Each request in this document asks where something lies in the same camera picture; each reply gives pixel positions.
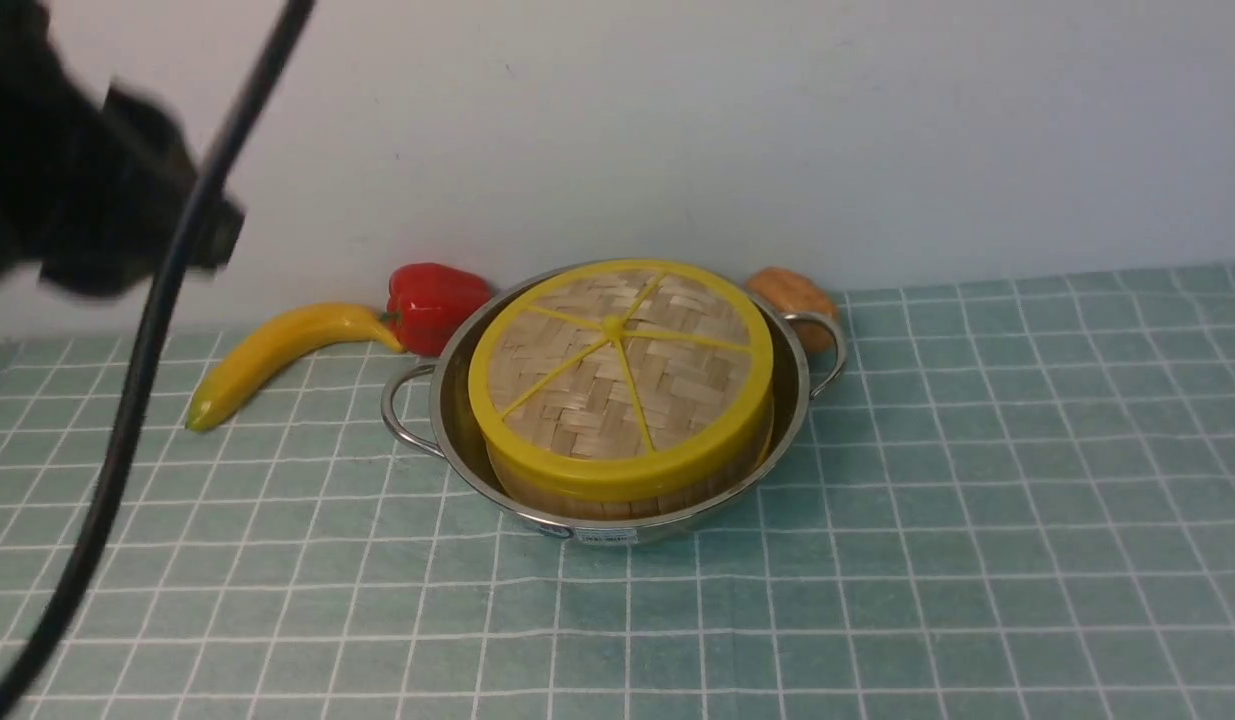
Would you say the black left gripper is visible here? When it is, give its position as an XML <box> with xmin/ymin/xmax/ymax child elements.
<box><xmin>0</xmin><ymin>1</ymin><xmax>200</xmax><ymax>299</ymax></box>

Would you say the yellow woven steamer lid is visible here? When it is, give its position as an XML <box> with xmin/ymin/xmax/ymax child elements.
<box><xmin>467</xmin><ymin>259</ymin><xmax>774</xmax><ymax>479</ymax></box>

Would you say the yellow bamboo steamer basket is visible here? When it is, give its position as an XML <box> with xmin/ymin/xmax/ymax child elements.
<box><xmin>487</xmin><ymin>393</ymin><xmax>774</xmax><ymax>521</ymax></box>

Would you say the stainless steel pot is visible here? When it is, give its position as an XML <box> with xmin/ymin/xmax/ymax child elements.
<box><xmin>380</xmin><ymin>264</ymin><xmax>848</xmax><ymax>547</ymax></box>

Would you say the yellow banana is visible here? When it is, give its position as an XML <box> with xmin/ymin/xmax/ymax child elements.
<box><xmin>184</xmin><ymin>303</ymin><xmax>406</xmax><ymax>433</ymax></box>

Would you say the red bell pepper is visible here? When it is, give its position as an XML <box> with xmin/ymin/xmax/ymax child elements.
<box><xmin>387</xmin><ymin>263</ymin><xmax>493</xmax><ymax>357</ymax></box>

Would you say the brown bread roll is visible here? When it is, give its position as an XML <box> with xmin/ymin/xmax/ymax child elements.
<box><xmin>743</xmin><ymin>266</ymin><xmax>841</xmax><ymax>354</ymax></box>

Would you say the green checkered tablecloth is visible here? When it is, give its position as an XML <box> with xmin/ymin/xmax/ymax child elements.
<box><xmin>17</xmin><ymin>266</ymin><xmax>1235</xmax><ymax>719</ymax></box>

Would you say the black left camera cable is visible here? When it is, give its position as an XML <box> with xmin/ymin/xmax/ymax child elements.
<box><xmin>0</xmin><ymin>0</ymin><xmax>317</xmax><ymax>720</ymax></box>

